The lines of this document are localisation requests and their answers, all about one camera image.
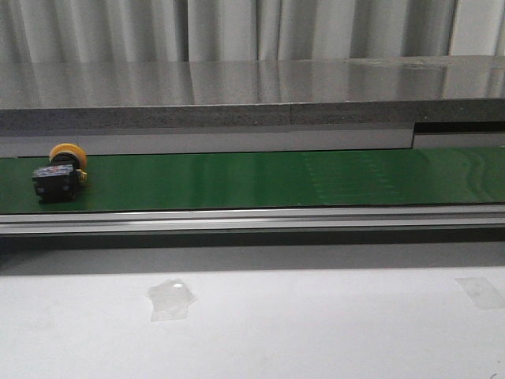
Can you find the yellow push button switch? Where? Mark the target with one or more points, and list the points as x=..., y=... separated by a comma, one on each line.
x=64, y=176

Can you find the aluminium conveyor front rail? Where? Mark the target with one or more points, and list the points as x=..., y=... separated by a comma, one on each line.
x=253, y=219

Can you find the green conveyor belt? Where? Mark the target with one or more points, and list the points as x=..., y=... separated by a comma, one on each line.
x=428, y=176

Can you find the grey conveyor back guard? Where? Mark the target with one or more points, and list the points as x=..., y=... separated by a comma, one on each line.
x=190, y=139

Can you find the clear tape strip right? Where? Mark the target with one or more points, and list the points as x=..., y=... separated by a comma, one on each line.
x=482, y=293

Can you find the white pleated curtain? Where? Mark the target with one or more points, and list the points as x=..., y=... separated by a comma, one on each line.
x=200, y=31

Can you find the clear tape patch left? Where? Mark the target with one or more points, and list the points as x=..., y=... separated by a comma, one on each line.
x=170, y=300

